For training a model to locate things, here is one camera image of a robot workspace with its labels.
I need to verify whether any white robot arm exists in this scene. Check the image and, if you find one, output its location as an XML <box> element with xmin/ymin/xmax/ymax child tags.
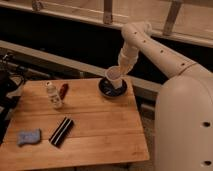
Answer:
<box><xmin>118</xmin><ymin>22</ymin><xmax>213</xmax><ymax>171</ymax></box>

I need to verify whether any blue sponge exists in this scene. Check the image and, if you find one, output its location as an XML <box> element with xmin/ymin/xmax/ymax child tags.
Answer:
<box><xmin>17</xmin><ymin>129</ymin><xmax>41</xmax><ymax>146</ymax></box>

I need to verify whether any black equipment at left edge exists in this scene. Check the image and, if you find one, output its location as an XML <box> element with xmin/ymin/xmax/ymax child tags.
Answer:
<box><xmin>0</xmin><ymin>53</ymin><xmax>25</xmax><ymax>145</ymax></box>

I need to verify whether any red brown small object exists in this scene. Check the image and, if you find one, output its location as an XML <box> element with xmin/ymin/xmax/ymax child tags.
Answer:
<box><xmin>59</xmin><ymin>83</ymin><xmax>69</xmax><ymax>99</ymax></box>

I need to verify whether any small white plastic bottle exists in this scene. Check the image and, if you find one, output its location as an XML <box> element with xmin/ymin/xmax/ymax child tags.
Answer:
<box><xmin>46</xmin><ymin>81</ymin><xmax>63</xmax><ymax>109</ymax></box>

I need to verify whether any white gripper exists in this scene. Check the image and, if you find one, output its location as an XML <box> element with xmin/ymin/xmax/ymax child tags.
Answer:
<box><xmin>117</xmin><ymin>43</ymin><xmax>139</xmax><ymax>76</ymax></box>

